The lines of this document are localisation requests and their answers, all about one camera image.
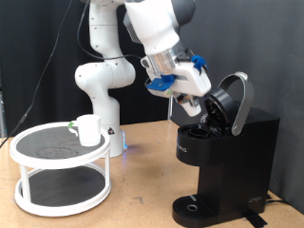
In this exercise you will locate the grey partition panel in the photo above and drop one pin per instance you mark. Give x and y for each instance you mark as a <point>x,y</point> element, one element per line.
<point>285,95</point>

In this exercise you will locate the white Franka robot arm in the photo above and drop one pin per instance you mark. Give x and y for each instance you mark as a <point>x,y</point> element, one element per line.
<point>101,76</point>

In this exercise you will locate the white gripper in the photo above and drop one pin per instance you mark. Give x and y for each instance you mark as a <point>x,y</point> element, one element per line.
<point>193,79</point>

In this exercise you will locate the black backdrop curtain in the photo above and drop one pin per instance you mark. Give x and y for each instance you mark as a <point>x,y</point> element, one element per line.
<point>19,47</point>

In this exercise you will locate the grey metal frame post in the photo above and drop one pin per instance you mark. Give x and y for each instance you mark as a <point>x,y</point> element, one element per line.
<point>1,120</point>

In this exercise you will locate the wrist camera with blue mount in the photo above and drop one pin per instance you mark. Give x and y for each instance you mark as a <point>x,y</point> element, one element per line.
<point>160,85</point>

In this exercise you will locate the white ceramic mug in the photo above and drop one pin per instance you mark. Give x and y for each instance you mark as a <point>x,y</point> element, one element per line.
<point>90,131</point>

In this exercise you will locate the black Keurig coffee machine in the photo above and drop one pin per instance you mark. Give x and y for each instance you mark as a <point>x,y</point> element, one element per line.
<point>240,158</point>

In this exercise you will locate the white two-tier turntable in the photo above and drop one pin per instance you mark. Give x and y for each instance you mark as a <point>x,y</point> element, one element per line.
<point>60,162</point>

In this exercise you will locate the black tape strip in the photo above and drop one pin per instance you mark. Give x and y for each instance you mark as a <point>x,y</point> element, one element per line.
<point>255,220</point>

